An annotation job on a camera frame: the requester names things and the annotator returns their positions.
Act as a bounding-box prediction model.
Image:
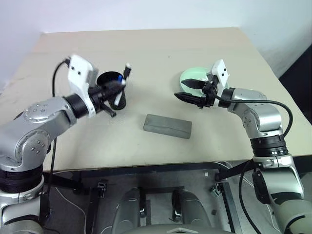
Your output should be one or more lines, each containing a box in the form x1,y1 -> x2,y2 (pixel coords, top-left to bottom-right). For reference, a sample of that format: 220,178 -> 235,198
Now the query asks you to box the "black wall panel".
277,42 -> 312,158

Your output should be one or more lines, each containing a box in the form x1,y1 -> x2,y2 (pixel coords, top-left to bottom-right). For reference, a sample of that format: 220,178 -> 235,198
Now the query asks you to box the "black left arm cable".
40,58 -> 71,221

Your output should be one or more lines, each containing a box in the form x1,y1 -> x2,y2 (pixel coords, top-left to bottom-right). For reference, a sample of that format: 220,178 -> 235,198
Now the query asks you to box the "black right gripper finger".
174,92 -> 205,105
181,78 -> 207,90

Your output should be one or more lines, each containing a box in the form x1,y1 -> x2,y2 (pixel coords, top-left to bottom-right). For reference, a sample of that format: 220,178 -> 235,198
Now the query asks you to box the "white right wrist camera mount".
207,58 -> 231,107

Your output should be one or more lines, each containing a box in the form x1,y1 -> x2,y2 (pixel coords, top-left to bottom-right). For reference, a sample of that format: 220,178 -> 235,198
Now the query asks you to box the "metal frame clamp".
209,184 -> 223,198
97,179 -> 108,198

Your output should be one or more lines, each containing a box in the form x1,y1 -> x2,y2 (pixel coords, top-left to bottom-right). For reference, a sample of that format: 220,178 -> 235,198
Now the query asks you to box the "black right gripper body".
198,74 -> 219,110

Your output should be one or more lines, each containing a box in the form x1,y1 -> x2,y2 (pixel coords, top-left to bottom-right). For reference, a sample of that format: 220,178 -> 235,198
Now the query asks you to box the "black metal table frame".
42,161 -> 244,234

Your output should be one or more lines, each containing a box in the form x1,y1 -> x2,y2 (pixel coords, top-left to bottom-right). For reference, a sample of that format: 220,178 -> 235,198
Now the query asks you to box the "white marker with blue cap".
114,75 -> 128,107

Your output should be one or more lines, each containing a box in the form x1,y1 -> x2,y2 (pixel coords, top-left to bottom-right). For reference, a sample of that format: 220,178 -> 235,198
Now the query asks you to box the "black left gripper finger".
106,87 -> 124,99
104,79 -> 126,91

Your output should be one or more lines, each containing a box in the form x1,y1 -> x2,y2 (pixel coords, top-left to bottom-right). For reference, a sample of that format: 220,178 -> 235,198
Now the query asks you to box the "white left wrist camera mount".
66,55 -> 99,117

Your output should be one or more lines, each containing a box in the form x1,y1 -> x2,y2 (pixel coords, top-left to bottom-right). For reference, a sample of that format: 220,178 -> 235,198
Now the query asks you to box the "grey robot torso edge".
137,223 -> 221,234

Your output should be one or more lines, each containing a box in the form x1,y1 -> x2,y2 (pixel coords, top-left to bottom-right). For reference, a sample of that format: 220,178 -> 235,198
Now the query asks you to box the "black plastic cup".
97,70 -> 127,111

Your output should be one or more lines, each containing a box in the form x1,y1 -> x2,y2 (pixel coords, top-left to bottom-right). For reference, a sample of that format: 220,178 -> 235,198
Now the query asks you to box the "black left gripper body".
88,82 -> 117,118

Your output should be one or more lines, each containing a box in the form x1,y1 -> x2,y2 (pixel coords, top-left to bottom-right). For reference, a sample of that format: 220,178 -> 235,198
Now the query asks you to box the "grey rounded robot leg shell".
172,189 -> 213,234
111,188 -> 147,234

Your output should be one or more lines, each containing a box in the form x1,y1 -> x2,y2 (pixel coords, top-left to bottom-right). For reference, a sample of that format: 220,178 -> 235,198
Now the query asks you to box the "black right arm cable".
214,94 -> 293,234

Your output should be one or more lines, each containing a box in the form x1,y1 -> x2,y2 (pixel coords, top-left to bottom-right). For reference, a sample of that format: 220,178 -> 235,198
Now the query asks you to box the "grey glasses case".
142,113 -> 194,140

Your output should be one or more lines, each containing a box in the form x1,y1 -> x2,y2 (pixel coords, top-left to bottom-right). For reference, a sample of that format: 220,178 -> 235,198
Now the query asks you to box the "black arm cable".
214,94 -> 293,234
40,58 -> 71,221

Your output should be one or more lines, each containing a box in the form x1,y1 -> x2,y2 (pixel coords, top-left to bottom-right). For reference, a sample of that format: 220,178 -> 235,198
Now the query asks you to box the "light green plate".
179,67 -> 230,98

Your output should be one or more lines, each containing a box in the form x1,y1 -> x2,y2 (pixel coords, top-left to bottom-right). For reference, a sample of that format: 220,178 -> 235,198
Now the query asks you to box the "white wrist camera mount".
66,55 -> 99,117
207,58 -> 231,107

